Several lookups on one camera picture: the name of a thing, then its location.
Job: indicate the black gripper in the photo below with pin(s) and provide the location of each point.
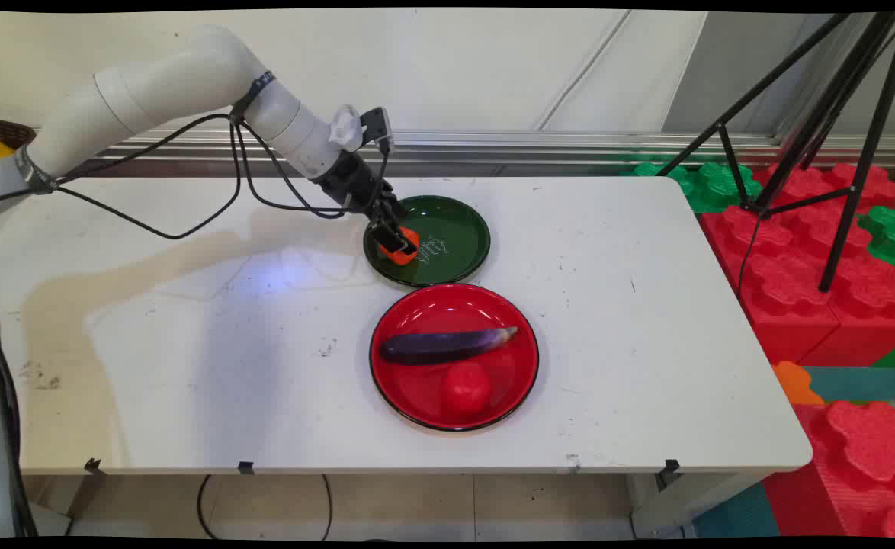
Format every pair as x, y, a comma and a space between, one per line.
352, 181

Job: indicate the orange toy carrot piece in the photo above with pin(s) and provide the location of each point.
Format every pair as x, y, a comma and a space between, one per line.
405, 258

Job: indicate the purple toy eggplant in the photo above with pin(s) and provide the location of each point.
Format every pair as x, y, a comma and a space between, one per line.
447, 345

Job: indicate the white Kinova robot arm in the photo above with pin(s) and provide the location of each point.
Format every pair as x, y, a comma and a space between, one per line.
188, 76

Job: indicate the dark green round plate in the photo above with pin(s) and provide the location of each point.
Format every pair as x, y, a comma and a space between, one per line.
455, 229

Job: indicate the red round plate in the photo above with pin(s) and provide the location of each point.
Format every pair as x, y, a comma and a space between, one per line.
421, 396

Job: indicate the red toy tomato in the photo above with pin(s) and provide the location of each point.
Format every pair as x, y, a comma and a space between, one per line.
466, 389

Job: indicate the black table edge clip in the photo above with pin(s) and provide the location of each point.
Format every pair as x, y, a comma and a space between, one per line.
670, 471
246, 467
94, 466

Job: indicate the large red foam block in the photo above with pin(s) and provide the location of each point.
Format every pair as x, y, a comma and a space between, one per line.
859, 465
775, 282
867, 313
806, 183

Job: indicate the white metal table leg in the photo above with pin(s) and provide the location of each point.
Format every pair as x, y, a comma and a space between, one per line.
684, 503

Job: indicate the brown wicker basket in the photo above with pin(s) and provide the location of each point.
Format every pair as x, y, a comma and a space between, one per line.
5, 131

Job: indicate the orange foam piece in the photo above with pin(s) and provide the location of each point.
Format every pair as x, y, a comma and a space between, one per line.
797, 383

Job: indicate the black tripod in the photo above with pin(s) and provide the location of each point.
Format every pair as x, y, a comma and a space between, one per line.
874, 126

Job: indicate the teal foam mat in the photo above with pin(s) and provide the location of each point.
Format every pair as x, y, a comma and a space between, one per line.
859, 383

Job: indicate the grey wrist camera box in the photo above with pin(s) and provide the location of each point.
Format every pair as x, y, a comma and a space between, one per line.
377, 126

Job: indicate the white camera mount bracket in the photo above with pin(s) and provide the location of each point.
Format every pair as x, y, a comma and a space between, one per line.
347, 126

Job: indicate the aluminium rail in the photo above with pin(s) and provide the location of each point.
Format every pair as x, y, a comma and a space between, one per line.
569, 145

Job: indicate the grey metal base plate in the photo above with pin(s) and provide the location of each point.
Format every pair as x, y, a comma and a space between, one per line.
52, 523

